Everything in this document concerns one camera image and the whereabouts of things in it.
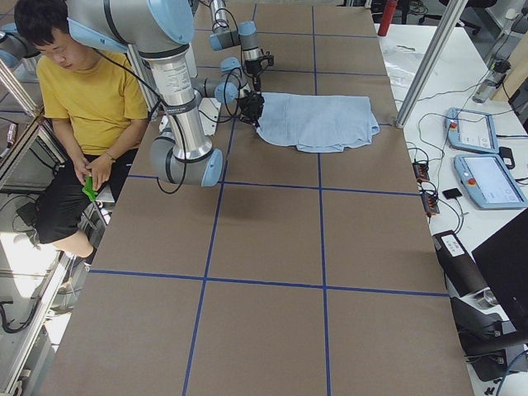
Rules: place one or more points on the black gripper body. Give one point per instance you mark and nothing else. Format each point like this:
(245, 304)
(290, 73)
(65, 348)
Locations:
(252, 68)
(250, 106)

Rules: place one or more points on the light blue button shirt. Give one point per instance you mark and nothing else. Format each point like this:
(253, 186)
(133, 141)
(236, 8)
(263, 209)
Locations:
(317, 124)

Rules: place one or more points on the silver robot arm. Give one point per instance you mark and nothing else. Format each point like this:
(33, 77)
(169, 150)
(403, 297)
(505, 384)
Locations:
(162, 32)
(241, 78)

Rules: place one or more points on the clear plastic bag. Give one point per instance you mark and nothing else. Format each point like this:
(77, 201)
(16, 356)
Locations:
(401, 63)

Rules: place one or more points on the red bottle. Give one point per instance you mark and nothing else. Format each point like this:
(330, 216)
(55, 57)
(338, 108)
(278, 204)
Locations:
(387, 17)

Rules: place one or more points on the person in yellow shirt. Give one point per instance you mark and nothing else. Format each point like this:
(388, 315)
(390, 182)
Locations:
(98, 114)

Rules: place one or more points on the far blue teach pendant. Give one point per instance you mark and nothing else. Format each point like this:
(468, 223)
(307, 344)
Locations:
(470, 130)

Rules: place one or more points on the blue teach pendant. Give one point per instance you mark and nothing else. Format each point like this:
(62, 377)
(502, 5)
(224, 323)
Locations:
(470, 130)
(488, 182)

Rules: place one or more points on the near blue teach pendant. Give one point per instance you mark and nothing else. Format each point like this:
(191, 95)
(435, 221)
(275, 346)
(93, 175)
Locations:
(488, 182)

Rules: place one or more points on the black power adapter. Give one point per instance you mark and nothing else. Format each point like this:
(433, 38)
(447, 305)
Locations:
(507, 157)

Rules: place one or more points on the black monitor screen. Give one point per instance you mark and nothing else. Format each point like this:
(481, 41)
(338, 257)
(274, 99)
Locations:
(502, 261)

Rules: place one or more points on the aluminium frame post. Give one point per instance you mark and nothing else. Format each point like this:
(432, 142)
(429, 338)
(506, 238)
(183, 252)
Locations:
(442, 34)

